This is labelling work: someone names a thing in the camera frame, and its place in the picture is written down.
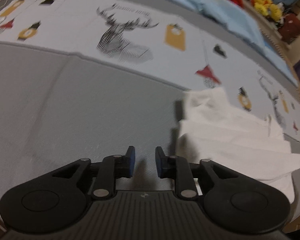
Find grey printed duvet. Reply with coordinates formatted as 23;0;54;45
0;0;300;230

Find dark red bag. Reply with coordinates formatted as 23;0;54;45
277;13;300;44

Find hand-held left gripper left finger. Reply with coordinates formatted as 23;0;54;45
52;146;136;200

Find light blue blanket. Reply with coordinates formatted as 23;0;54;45
90;0;298;86

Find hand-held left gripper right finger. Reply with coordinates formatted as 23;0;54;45
155;147;237;200

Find pile of yellow plush toys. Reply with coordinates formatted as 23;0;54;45
251;0;282;22

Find white small garment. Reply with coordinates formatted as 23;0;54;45
175;87;300;203

